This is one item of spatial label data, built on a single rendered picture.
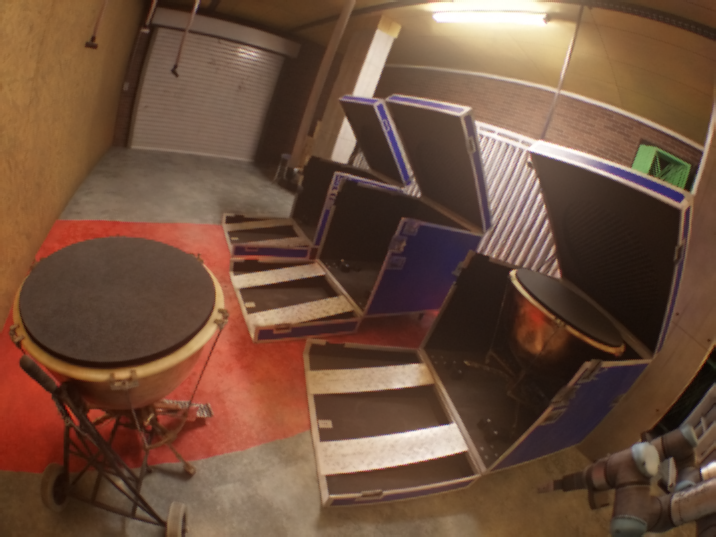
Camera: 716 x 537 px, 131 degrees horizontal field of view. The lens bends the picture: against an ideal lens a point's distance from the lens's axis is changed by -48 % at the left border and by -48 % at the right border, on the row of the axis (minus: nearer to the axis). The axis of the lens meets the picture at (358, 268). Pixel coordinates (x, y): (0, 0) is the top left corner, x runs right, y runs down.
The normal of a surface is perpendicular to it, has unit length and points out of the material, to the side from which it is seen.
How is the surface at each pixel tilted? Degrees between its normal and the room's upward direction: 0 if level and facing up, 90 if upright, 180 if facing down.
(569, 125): 90
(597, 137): 90
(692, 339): 90
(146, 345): 0
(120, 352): 0
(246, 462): 0
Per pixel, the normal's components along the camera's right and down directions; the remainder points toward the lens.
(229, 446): 0.32, -0.86
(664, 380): -0.78, 0.00
